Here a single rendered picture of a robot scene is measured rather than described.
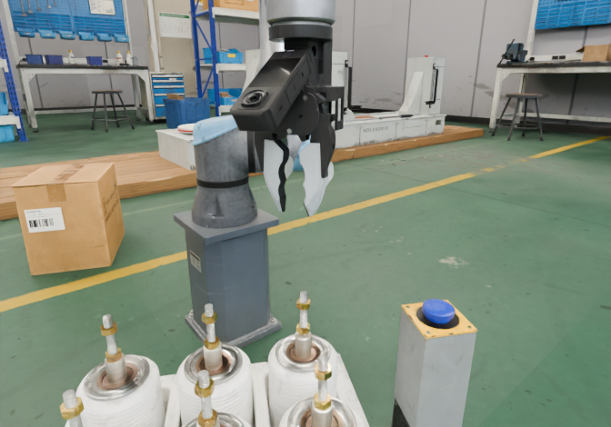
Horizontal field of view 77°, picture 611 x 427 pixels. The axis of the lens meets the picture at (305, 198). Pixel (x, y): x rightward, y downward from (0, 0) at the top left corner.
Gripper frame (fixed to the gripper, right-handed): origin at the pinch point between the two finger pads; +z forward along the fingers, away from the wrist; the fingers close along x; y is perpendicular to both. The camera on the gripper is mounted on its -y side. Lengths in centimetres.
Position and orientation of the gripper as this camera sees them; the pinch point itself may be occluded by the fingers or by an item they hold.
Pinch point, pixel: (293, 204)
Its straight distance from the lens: 46.4
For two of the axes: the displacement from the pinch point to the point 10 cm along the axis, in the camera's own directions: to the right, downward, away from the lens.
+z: 0.0, 9.6, 3.0
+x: -9.0, -1.3, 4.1
